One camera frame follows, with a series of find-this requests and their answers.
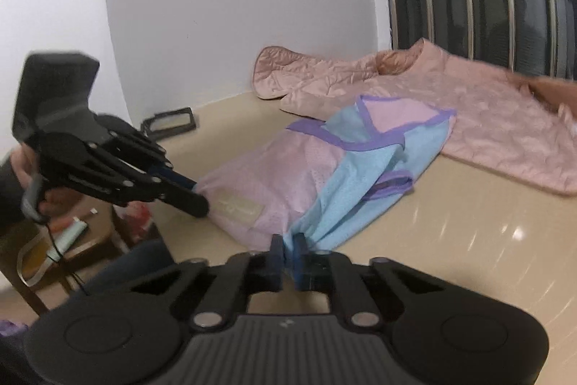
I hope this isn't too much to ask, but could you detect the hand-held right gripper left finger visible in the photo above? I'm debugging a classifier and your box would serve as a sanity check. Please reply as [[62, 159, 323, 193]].
[[131, 234, 286, 331]]

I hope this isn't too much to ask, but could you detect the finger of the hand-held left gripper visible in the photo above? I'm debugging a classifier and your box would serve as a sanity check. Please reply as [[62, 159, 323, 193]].
[[40, 143, 211, 219], [96, 113, 198, 192]]

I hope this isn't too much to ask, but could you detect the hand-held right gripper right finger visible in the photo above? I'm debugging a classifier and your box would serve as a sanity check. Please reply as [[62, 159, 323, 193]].
[[288, 234, 448, 331]]

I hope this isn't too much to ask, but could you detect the pink and blue mesh vest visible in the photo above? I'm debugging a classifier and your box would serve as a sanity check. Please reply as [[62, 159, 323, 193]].
[[196, 95, 457, 254]]

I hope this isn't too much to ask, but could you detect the person's left forearm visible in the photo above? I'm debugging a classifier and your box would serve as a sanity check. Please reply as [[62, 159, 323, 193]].
[[0, 157, 34, 239]]

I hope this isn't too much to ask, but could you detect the person's left hand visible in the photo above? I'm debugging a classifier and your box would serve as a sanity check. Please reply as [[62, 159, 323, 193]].
[[11, 148, 84, 226]]

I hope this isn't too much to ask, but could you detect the red item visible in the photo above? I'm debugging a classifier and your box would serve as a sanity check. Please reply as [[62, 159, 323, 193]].
[[128, 204, 153, 235]]

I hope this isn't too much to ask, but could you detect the wooden stool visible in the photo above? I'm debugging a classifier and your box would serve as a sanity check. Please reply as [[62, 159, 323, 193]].
[[0, 202, 158, 316]]

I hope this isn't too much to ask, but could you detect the light green tube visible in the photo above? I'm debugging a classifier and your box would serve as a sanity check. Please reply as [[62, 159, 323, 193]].
[[46, 219, 89, 263]]

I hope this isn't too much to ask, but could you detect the person's dark trouser leg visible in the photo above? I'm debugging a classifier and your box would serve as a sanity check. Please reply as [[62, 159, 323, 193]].
[[83, 237, 177, 296]]

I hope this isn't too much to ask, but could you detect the pink quilted jacket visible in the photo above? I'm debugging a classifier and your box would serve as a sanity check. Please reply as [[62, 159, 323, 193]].
[[251, 38, 577, 198]]

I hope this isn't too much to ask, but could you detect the black rectangular frame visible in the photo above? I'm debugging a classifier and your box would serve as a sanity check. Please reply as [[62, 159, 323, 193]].
[[141, 106, 198, 139]]

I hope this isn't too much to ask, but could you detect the black cable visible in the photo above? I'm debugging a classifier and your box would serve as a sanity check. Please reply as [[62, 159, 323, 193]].
[[43, 225, 88, 293]]

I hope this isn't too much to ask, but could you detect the beige strap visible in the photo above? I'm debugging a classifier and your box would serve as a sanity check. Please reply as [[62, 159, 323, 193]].
[[17, 229, 57, 289]]

